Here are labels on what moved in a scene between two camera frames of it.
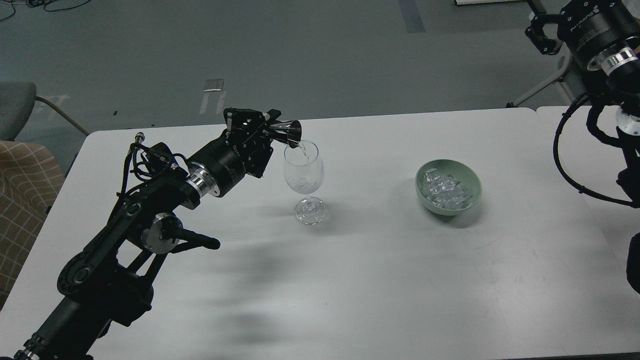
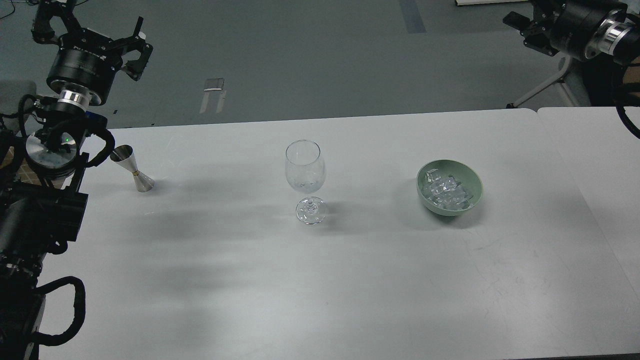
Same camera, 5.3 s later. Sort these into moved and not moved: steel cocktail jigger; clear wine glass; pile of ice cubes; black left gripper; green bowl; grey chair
Moved: black left gripper; steel cocktail jigger
Not moved: clear wine glass; pile of ice cubes; grey chair; green bowl
